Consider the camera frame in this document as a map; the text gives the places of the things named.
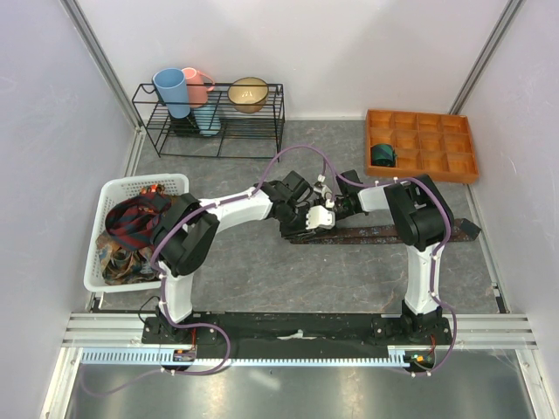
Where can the red navy striped tie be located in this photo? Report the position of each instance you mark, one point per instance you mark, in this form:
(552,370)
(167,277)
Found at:
(131,223)

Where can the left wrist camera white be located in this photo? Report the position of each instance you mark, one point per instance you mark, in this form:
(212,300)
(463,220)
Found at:
(321,215)

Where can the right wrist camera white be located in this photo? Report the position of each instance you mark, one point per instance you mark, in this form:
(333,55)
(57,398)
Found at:
(321,189)

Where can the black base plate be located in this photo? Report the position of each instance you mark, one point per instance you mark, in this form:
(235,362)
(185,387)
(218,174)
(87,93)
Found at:
(290,336)

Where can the pink cup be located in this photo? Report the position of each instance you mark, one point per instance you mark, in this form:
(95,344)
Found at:
(199,84)

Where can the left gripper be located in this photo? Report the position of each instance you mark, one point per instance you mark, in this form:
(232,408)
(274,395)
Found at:
(300,232)

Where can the patterned ties pile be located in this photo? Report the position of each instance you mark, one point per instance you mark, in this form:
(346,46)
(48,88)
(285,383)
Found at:
(119,266)

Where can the brown floral tie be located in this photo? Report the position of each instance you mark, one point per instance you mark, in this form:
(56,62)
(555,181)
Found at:
(463,230)

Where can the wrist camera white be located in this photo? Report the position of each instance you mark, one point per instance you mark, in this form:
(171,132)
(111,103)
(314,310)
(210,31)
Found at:
(321,215)
(321,189)

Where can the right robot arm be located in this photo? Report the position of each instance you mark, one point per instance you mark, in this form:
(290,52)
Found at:
(423,222)

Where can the white plastic basket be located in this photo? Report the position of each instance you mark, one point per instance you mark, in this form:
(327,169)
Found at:
(112,193)

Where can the green tie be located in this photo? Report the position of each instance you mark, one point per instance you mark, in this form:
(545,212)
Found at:
(383,155)

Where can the amber glass bowl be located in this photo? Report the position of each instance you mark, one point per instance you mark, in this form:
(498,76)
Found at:
(248,95)

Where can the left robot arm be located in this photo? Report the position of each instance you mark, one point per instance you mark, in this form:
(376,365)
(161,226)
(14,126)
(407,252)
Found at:
(183,238)

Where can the black wire rack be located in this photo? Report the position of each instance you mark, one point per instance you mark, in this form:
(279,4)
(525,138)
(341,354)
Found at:
(256,136)

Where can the orange compartment tray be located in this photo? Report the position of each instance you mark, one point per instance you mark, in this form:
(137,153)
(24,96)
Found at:
(439,145)

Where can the light blue lower cup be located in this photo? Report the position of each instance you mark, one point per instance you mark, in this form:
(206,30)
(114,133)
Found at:
(207,120)

